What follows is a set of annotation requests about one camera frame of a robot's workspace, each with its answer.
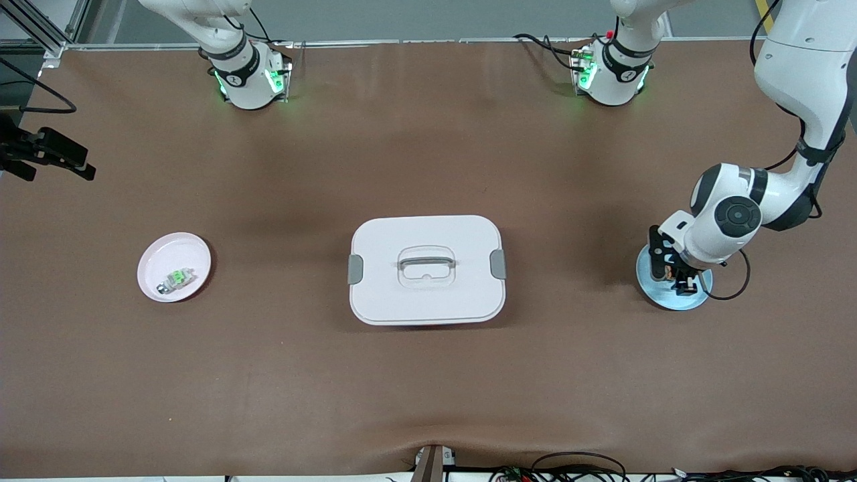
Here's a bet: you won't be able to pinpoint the aluminium frame post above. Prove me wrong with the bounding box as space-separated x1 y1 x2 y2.
0 0 91 58

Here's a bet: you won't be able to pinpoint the light blue round plate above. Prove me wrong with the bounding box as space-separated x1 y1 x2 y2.
635 242 714 311

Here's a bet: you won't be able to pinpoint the white lidded box grey latches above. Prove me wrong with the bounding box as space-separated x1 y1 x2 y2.
347 214 508 327

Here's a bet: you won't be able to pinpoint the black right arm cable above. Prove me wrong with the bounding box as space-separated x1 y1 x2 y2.
0 57 76 114

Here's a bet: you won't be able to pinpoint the pink round plate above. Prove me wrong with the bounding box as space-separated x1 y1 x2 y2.
137 232 212 303

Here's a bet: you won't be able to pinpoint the brown table cover sheet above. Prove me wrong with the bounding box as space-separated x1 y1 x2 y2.
0 40 857 477

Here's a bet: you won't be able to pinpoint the grey camera stand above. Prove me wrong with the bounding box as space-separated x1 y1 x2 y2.
412 444 457 482

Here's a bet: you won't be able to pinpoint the black looped cable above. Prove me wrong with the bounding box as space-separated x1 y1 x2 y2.
531 452 628 482

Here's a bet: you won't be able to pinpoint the black base cable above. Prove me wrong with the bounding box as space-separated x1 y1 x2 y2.
514 33 580 71
224 7 295 68

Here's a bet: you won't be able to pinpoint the green and white push-button switch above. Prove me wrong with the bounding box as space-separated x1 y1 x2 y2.
156 268 196 295

